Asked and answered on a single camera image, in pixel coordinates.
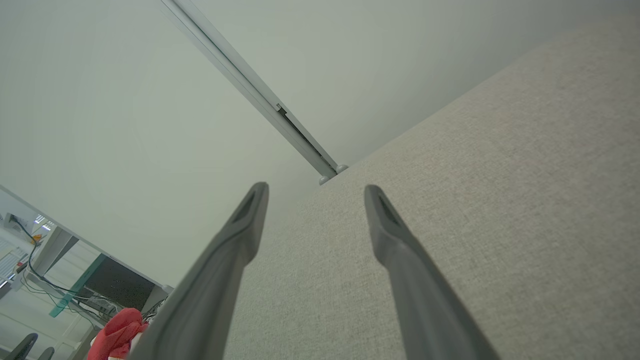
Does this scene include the grey fabric sofa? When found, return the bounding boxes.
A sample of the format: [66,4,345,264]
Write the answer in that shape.
[222,12,640,360]

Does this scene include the black hanging cable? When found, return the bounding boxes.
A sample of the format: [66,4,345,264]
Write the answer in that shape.
[10,215,121,321]

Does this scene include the teal green strip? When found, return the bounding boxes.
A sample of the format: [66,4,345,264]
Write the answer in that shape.
[49,254,107,319]

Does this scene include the grey metal partition post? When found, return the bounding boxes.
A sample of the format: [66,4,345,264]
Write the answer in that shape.
[160,0,349,186]

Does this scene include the grey desk leg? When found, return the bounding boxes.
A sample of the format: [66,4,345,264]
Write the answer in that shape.
[31,226,80,277]

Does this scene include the red basketball jersey shirt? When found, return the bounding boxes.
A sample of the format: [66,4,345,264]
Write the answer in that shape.
[87,307,150,360]

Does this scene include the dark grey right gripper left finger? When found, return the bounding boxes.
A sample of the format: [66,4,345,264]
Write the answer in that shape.
[127,181,270,360]

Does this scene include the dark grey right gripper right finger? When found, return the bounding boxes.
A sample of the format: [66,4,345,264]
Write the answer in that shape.
[363,184,502,360]

